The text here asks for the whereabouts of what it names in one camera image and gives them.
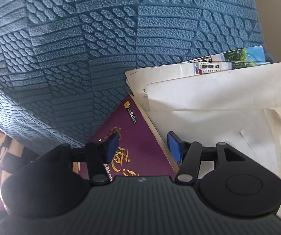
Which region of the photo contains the purple cover book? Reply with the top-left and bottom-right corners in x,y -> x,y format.
78,94 -> 180,183

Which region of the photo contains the white paper envelope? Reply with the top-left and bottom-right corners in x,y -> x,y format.
125,63 -> 281,217

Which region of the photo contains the white notebook with photo cover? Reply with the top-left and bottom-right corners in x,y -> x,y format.
183,46 -> 269,75

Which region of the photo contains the black and cream checkered blanket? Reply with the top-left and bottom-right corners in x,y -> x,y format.
0,130 -> 39,210

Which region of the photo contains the blue textured sofa cover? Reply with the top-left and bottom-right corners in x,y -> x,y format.
0,0 -> 264,153

